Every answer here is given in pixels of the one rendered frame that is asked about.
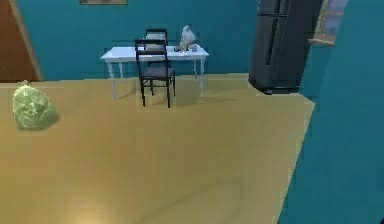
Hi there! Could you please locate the black chair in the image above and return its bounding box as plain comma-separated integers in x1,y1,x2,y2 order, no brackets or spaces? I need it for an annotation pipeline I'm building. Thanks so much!
144,28,169,45
134,39,177,109

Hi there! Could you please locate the grey statue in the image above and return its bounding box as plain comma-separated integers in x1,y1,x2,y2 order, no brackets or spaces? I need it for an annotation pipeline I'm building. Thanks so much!
173,25,196,53

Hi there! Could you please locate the white table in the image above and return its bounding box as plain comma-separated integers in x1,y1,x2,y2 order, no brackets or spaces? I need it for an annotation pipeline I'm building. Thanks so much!
100,44,210,101

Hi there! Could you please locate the black fridge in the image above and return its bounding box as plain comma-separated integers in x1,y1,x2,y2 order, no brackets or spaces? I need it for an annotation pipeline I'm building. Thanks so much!
248,0,325,96

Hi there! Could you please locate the green lettuce head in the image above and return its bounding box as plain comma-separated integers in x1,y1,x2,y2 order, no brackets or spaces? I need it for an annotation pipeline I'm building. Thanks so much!
12,84,60,131

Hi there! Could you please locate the wooden framed window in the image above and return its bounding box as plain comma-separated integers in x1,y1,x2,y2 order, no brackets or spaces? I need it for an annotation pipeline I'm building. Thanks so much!
308,0,349,47

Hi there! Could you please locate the brown room door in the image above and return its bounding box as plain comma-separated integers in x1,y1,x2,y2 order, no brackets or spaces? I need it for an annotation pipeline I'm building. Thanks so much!
0,0,44,83

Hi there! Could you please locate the black fridge handle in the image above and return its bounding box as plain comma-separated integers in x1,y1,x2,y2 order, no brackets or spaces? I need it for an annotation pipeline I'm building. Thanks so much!
264,16,280,66

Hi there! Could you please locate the framed wall picture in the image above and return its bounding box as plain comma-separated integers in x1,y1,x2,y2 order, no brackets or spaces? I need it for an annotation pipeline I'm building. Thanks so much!
79,0,129,6

